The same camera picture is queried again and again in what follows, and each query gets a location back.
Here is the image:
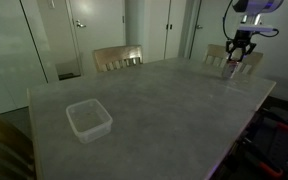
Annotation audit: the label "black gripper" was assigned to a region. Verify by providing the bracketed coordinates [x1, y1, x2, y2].
[225, 30, 256, 60]

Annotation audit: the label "red and white soda can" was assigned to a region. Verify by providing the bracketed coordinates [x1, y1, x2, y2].
[222, 61, 239, 78]

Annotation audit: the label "robot arm white silver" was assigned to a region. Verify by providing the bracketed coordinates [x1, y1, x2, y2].
[226, 0, 284, 62]

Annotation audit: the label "wooden chair right back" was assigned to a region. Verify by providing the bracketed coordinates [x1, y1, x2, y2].
[203, 44, 264, 75]

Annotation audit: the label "white door right back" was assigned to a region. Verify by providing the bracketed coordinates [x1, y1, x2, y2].
[190, 0, 242, 61]

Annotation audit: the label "white double closet doors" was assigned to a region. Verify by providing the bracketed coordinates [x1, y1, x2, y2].
[144, 0, 187, 62]

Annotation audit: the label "clear plastic food container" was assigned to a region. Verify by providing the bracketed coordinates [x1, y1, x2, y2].
[66, 99, 113, 144]

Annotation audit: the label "wooden chair left foreground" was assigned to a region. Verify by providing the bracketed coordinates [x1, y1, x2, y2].
[0, 115, 36, 180]

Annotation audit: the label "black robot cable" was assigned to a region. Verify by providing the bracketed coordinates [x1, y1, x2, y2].
[221, 0, 281, 41]

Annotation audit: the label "red handled clamp upper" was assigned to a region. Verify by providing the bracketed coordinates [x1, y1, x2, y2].
[260, 111, 288, 132]

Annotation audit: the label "red handled clamp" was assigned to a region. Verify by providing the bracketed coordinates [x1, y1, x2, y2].
[241, 138, 283, 180]
[260, 111, 288, 132]

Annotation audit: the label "red handled clamp lower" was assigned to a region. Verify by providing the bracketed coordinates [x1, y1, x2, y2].
[241, 138, 283, 180]

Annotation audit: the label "white door with lever handle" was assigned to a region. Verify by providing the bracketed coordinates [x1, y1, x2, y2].
[69, 0, 125, 75]

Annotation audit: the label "silver door lever handle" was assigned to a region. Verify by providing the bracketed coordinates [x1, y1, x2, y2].
[76, 20, 87, 28]

